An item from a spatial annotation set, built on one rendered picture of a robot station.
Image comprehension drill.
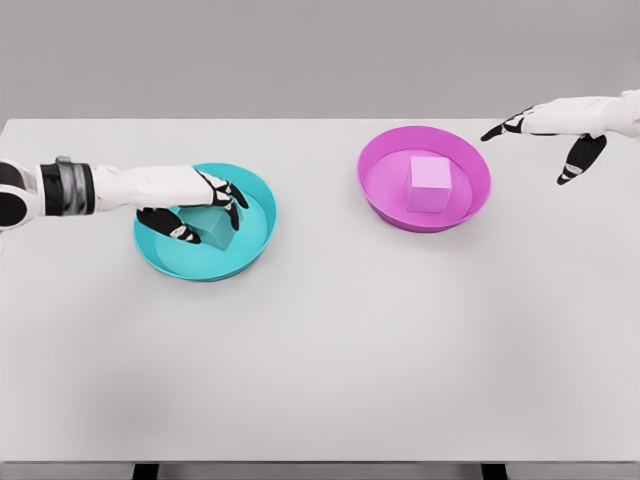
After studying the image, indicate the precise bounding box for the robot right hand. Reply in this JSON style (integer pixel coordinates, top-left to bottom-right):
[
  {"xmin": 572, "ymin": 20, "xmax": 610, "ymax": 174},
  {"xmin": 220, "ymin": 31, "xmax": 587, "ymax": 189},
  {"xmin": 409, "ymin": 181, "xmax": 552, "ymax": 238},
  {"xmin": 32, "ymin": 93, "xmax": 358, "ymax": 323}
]
[{"xmin": 480, "ymin": 94, "xmax": 623, "ymax": 186}]

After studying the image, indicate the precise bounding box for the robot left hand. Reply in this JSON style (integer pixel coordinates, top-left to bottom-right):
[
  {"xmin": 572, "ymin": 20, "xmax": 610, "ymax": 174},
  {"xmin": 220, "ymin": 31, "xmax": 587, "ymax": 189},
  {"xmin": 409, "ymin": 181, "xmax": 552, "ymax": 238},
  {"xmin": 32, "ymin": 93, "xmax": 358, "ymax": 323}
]
[{"xmin": 128, "ymin": 164, "xmax": 250, "ymax": 245}]

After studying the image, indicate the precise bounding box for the teal block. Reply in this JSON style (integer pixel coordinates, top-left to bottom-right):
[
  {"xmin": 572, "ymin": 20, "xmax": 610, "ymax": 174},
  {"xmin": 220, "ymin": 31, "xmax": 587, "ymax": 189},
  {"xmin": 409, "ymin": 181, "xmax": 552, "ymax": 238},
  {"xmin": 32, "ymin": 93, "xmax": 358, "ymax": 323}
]
[{"xmin": 177, "ymin": 205, "xmax": 244, "ymax": 253}]

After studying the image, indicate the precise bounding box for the teal plate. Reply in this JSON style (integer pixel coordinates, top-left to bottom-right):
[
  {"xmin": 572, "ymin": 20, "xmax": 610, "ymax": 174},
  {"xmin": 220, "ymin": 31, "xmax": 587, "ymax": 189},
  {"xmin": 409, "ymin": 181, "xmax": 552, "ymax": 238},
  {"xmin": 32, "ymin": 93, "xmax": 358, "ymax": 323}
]
[{"xmin": 132, "ymin": 162, "xmax": 278, "ymax": 284}]

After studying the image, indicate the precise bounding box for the pink block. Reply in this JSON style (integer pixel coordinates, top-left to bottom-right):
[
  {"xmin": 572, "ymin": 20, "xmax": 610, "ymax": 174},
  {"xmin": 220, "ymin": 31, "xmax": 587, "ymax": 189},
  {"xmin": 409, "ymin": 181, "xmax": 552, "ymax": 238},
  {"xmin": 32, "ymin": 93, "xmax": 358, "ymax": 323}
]
[{"xmin": 406, "ymin": 155, "xmax": 453, "ymax": 214}]

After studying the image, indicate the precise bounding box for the pink plate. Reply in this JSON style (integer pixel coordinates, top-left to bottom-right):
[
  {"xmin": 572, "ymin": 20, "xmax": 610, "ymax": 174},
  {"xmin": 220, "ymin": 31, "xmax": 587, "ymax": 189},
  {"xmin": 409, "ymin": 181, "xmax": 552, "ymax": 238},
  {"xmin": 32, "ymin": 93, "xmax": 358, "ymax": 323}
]
[{"xmin": 356, "ymin": 125, "xmax": 492, "ymax": 234}]

